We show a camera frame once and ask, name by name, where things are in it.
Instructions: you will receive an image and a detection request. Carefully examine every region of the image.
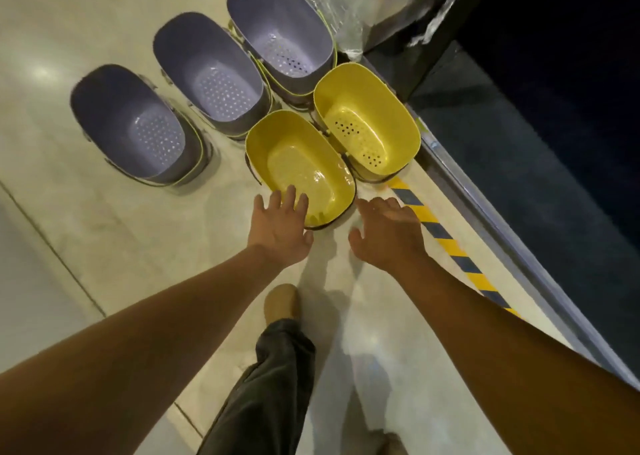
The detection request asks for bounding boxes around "person's right hand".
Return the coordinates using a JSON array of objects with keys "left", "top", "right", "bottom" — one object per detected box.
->
[{"left": 348, "top": 197, "right": 430, "bottom": 274}]

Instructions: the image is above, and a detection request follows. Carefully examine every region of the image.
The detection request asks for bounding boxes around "person's left hand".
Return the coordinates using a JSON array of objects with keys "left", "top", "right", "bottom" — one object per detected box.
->
[{"left": 247, "top": 185, "right": 315, "bottom": 269}]

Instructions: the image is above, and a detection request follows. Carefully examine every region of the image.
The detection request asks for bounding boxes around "person's left forearm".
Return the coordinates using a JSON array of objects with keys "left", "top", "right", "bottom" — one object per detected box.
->
[{"left": 0, "top": 244, "right": 287, "bottom": 455}]

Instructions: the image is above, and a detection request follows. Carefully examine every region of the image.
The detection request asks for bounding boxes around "person's right forearm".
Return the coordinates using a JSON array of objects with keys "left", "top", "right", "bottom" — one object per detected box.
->
[{"left": 390, "top": 255, "right": 640, "bottom": 455}]

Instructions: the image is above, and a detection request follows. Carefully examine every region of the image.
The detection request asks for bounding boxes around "yellow plastic basket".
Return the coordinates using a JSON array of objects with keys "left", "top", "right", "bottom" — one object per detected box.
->
[
  {"left": 311, "top": 62, "right": 422, "bottom": 184},
  {"left": 244, "top": 109, "right": 357, "bottom": 231}
]

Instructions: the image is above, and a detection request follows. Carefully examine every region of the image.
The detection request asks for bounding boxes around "person's tan shoe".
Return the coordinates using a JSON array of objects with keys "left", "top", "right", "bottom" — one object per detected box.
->
[{"left": 263, "top": 284, "right": 303, "bottom": 326}]

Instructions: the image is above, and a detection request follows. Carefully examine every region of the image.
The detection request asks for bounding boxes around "yellow black hazard tape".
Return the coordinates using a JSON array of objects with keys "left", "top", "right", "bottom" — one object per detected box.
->
[{"left": 386, "top": 176, "right": 523, "bottom": 319}]

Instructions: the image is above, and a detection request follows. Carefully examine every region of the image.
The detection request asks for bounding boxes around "purple plastic basket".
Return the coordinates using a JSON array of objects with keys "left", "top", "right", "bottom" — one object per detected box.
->
[
  {"left": 69, "top": 63, "right": 213, "bottom": 188},
  {"left": 226, "top": 0, "right": 338, "bottom": 108},
  {"left": 152, "top": 11, "right": 275, "bottom": 140}
]

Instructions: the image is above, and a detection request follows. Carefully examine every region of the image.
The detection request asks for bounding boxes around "person's grey trouser leg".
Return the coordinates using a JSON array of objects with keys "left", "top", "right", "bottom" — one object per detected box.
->
[{"left": 196, "top": 318, "right": 317, "bottom": 455}]

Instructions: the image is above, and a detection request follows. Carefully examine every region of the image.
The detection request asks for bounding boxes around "clear plastic wrap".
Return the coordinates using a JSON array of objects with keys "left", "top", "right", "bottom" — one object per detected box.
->
[{"left": 270, "top": 0, "right": 463, "bottom": 63}]

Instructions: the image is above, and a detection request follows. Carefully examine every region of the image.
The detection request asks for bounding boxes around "metal door track rail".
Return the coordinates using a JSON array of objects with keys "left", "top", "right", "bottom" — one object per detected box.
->
[{"left": 407, "top": 105, "right": 640, "bottom": 390}]

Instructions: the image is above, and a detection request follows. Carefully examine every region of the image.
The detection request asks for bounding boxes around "black door frame post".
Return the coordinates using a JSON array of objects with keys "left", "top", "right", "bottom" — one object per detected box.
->
[{"left": 363, "top": 0, "right": 503, "bottom": 103}]

